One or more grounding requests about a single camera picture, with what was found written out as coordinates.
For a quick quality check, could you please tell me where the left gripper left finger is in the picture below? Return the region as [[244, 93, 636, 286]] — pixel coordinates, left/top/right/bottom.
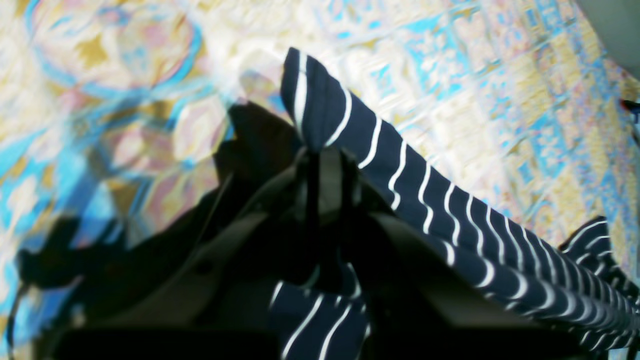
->
[[52, 148, 316, 360]]

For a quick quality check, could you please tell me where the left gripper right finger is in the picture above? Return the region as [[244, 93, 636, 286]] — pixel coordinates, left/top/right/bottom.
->
[[320, 148, 589, 360]]

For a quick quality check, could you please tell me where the navy white striped T-shirt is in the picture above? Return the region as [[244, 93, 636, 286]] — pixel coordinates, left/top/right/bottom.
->
[[280, 47, 639, 353]]

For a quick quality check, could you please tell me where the patterned tile tablecloth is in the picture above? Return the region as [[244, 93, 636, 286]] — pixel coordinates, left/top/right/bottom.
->
[[1, 0, 639, 330]]

